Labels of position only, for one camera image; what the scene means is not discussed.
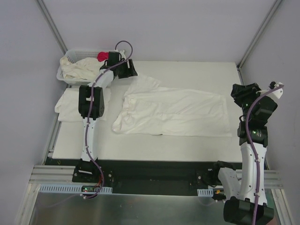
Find folded white t shirt stack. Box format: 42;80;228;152
54;87;111;122

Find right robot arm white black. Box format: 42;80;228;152
211;82;284;225

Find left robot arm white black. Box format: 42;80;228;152
72;52;138;184

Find aluminium rail front right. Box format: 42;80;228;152
236;170;283;188

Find aluminium frame post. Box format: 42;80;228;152
35;0;68;54
237;0;284;71

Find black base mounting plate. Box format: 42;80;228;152
45;159;242;196

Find aluminium rail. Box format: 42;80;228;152
30;165;75;183
236;170;283;188

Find right white cable duct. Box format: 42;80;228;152
197;188;214;197

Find left white cable duct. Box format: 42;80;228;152
39;184;113;194

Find right aluminium frame post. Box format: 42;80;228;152
237;0;284;71

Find white plastic laundry basket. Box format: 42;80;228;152
57;49;104;85

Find cream clothes in basket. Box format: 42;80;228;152
60;56;104;81

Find left aluminium frame post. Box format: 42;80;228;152
35;0;68;54

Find aluminium rail front left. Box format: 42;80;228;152
30;165;75;183

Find white cable duct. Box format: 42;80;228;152
39;184;113;194
197;188;214;197

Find red garment in basket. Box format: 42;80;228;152
97;52;109;62

